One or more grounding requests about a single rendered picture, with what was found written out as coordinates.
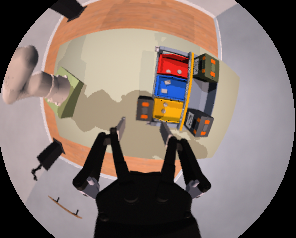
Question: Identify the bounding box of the blue open bin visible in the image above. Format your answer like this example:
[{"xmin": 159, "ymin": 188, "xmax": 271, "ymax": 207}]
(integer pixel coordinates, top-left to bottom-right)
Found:
[{"xmin": 154, "ymin": 75, "xmax": 187, "ymax": 101}]

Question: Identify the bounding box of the yellow bin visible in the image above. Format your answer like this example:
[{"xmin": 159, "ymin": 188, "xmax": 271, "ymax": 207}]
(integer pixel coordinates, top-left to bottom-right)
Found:
[{"xmin": 153, "ymin": 97, "xmax": 183, "ymax": 123}]

